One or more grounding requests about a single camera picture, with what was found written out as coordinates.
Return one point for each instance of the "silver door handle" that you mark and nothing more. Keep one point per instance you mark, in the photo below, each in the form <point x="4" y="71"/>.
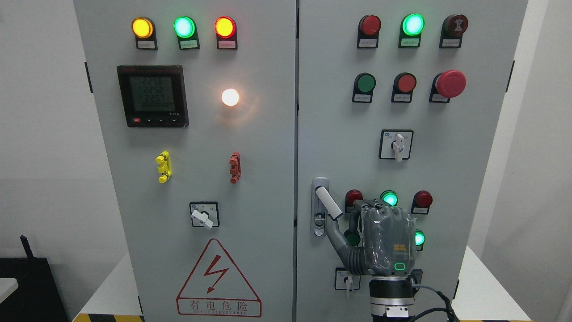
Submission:
<point x="323" y="206"/>

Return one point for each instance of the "grey left cabinet door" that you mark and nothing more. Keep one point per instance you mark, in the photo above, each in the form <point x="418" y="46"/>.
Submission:
<point x="256" y="213"/>

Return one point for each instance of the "grey cabinet door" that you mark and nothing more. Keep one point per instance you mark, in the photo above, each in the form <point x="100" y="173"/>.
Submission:
<point x="339" y="139"/>
<point x="256" y="213"/>

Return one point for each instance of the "grey right cabinet door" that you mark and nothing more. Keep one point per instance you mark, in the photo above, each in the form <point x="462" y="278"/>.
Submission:
<point x="339" y="139"/>

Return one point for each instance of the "red terminal connector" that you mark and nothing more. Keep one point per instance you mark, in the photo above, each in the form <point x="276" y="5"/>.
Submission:
<point x="235" y="167"/>

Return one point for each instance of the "dark red indicator middle left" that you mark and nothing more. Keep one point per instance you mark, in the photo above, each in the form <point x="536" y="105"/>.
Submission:
<point x="350" y="198"/>

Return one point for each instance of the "dark red indicator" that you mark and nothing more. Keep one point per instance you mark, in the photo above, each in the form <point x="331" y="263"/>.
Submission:
<point x="368" y="32"/>
<point x="350" y="198"/>
<point x="421" y="203"/>

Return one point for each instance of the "white glowing indicator light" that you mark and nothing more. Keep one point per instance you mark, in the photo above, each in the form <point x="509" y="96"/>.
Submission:
<point x="230" y="97"/>

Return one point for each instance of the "green push button lower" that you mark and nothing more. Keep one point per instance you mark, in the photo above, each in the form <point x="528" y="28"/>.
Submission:
<point x="353" y="238"/>

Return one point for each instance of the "green push button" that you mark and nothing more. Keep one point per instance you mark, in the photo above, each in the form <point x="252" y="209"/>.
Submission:
<point x="363" y="88"/>
<point x="353" y="238"/>

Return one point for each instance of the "green lit indicator middle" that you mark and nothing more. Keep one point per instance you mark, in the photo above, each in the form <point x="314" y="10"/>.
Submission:
<point x="390" y="197"/>

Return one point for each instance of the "green push button upper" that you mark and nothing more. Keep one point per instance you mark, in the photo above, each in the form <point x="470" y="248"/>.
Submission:
<point x="363" y="88"/>

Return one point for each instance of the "yellow terminal connector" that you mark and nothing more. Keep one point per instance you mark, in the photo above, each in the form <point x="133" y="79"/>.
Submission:
<point x="164" y="166"/>

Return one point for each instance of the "red push button upper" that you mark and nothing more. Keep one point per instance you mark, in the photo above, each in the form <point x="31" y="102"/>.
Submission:
<point x="403" y="86"/>

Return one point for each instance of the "dark red indicator middle right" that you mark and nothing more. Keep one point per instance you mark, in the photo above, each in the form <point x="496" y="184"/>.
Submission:
<point x="421" y="203"/>

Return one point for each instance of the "red lit indicator light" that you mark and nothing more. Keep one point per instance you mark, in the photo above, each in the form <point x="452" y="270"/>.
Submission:
<point x="226" y="33"/>

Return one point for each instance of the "red electrical warning triangle sticker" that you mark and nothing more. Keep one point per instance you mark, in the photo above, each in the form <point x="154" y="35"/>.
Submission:
<point x="217" y="287"/>

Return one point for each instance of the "black digital power meter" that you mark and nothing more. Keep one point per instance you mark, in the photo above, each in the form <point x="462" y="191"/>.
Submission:
<point x="153" y="95"/>

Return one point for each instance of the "green lit button lower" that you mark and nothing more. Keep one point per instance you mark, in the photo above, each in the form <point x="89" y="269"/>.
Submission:
<point x="420" y="239"/>

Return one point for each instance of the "dark red indicator top right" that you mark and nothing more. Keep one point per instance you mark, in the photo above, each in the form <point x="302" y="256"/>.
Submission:
<point x="368" y="32"/>

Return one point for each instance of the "green indicator light top left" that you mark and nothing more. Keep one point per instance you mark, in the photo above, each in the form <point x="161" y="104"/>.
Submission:
<point x="187" y="33"/>

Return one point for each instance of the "green indicator light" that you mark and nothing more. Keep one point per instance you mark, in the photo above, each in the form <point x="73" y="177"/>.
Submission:
<point x="411" y="30"/>
<point x="187" y="33"/>

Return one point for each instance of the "red emergency stop button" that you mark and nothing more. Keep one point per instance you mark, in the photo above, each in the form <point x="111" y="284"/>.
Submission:
<point x="447" y="85"/>

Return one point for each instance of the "green indicator light top right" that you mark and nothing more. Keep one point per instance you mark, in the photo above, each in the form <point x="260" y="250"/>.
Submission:
<point x="411" y="30"/>

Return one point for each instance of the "yellow indicator light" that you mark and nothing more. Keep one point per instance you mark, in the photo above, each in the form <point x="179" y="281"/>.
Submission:
<point x="145" y="33"/>

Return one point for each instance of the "dark red buzzer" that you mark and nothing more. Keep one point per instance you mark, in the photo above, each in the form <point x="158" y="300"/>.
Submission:
<point x="452" y="31"/>

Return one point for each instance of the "yellow black hazard tape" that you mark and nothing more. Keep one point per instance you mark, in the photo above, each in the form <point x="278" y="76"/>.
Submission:
<point x="84" y="317"/>

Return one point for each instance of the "black box at left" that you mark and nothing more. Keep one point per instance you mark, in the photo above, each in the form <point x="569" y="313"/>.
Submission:
<point x="36" y="298"/>

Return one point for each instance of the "left door rotary switch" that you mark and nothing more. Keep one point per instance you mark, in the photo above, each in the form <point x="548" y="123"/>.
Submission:
<point x="204" y="214"/>

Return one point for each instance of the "white rotary switch upper right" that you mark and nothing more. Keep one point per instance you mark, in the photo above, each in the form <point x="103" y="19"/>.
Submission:
<point x="395" y="145"/>

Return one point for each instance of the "white rotary switch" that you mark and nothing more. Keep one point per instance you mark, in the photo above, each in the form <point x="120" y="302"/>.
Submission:
<point x="345" y="281"/>
<point x="395" y="145"/>

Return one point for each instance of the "white rotary switch lower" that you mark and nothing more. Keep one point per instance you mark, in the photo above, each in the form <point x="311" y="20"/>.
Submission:
<point x="345" y="281"/>

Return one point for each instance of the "black rotary knob switch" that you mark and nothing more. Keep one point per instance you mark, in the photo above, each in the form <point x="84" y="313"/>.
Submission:
<point x="415" y="277"/>

